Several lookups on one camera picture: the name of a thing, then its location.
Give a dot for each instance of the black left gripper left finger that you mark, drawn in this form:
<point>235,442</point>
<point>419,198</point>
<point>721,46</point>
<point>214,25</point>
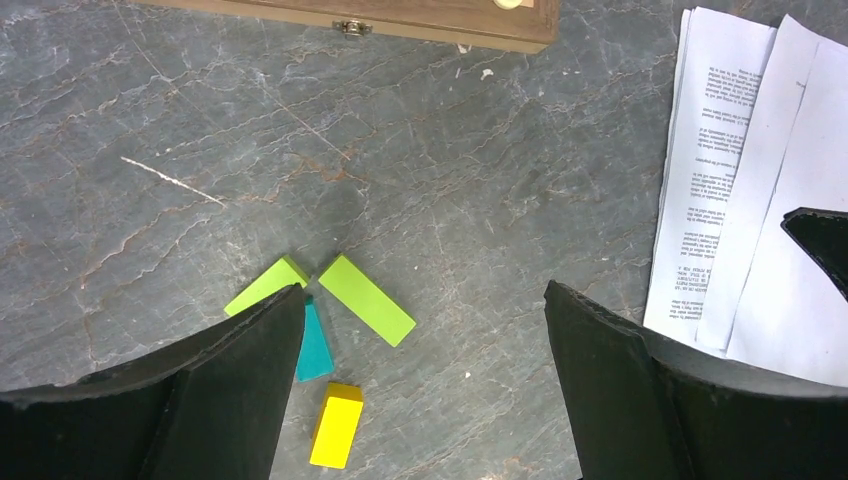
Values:
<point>209,406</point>

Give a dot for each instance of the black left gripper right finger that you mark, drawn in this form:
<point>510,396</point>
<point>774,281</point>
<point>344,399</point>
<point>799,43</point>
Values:
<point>644,406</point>

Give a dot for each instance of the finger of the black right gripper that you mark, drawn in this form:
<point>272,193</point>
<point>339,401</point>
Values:
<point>822,235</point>

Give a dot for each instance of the white printed paper stack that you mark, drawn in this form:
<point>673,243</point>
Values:
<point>758,129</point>

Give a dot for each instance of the teal wooden block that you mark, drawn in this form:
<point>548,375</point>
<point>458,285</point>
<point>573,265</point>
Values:
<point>315,359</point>

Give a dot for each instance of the yellow wooden block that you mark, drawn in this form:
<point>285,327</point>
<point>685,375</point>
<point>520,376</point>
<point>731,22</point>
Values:
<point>336,425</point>

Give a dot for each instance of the lime green long block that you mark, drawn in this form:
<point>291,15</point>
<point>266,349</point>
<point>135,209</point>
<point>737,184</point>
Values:
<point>356,291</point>

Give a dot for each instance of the wooden chessboard box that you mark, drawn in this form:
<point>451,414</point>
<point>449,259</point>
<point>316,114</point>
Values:
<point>527,29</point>

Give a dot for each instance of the cream chess pawn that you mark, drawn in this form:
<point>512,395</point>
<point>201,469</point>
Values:
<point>508,4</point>

